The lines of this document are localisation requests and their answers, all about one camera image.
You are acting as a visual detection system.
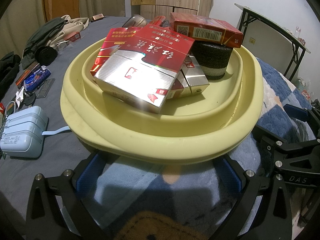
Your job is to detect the orange brown box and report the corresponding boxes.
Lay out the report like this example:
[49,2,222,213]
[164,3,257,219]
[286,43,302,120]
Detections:
[15,63,41,88]

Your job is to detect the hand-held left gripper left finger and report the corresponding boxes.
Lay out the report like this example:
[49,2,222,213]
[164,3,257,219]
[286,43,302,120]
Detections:
[26,152,108,240]

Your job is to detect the beige clothes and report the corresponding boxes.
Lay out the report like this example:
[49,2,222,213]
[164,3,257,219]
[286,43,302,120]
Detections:
[50,15,89,46]

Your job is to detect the red carton white label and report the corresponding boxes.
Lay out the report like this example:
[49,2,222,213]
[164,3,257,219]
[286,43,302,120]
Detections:
[90,27,141,74]

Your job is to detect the bunch of keys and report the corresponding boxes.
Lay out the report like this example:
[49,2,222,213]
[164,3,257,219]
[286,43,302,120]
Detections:
[15,87,36,108]

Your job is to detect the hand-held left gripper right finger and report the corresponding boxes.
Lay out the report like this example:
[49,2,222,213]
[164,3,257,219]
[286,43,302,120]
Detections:
[214,155,293,240]

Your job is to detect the red cigarette pack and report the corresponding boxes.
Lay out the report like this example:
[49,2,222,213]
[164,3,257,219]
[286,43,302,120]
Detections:
[66,32,82,42]

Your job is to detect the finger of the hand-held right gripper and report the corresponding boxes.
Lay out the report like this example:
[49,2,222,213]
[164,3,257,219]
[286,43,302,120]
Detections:
[283,103,320,133]
[252,124,320,178]

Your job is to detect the dark green clothes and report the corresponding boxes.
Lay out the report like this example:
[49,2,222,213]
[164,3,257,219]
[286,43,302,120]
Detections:
[22,17,68,56]

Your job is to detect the black mesh pad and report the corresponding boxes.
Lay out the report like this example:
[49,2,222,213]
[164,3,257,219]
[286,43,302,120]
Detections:
[37,78,56,98]

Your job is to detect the light blue power bank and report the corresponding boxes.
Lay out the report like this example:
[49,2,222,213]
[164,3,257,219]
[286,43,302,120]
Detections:
[0,105,49,159]

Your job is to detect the red and silver carton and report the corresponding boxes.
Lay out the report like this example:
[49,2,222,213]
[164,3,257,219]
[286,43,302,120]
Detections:
[92,23,196,114]

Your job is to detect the grey bed sheet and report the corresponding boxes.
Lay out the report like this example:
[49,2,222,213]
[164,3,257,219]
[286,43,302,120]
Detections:
[0,16,160,240]

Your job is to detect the small red box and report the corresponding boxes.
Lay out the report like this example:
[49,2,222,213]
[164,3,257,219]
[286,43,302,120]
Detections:
[149,15,167,27]

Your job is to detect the red barcode carton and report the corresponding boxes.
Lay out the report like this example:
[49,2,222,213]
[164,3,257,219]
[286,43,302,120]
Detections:
[169,12,244,49]

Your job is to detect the blue checked rug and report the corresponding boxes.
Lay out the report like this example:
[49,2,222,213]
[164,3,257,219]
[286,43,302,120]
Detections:
[75,57,320,240]

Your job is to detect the yellow plastic basin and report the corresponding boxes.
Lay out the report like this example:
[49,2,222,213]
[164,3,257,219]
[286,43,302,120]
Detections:
[61,36,263,166]

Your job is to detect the blue tissue packet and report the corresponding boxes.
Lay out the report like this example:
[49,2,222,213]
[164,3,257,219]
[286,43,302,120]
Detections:
[24,66,51,92]

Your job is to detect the large black foam cylinder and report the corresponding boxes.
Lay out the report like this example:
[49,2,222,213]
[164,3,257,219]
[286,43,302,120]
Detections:
[191,41,233,79]

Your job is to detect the grey metal bowl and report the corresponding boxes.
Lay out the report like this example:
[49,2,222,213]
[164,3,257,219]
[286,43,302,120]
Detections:
[121,14,149,29]

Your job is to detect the orange wooden door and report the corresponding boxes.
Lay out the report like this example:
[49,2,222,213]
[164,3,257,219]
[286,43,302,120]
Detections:
[41,0,81,23]

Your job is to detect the black folding table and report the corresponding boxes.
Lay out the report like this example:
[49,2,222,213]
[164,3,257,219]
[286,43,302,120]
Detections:
[234,3,312,81]

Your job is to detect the silver gold carton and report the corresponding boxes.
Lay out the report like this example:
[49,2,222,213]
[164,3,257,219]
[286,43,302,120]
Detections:
[172,54,210,98]

